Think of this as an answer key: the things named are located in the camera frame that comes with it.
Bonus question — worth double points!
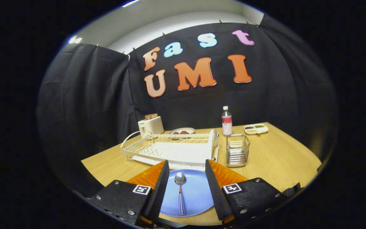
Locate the white plate with food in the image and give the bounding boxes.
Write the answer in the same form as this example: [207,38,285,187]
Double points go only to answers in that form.
[168,127,195,140]

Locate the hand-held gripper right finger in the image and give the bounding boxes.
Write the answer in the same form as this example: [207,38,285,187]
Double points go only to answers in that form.
[205,159,306,226]

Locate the white toaster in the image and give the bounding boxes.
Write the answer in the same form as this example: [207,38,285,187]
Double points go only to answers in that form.
[138,116,165,138]

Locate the spoon with checkered blue handle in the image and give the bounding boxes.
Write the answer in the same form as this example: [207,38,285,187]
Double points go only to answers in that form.
[174,172,187,216]

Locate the white divided condiment tray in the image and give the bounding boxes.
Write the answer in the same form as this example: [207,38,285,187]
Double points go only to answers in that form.
[244,123,269,135]

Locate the white wire dish rack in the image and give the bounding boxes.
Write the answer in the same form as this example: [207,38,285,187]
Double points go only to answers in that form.
[120,128,220,171]

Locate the black backdrop cloth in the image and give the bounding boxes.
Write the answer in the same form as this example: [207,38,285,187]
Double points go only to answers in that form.
[37,14,339,198]

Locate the blue plate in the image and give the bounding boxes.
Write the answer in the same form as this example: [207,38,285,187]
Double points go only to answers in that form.
[159,169,215,218]

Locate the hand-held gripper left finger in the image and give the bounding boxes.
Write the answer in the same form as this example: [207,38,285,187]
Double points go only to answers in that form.
[88,160,170,227]

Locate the clear bottle with red label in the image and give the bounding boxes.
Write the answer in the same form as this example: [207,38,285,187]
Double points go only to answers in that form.
[221,106,233,136]

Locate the metal wire basket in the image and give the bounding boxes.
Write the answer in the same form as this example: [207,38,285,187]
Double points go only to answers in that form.
[226,134,250,168]

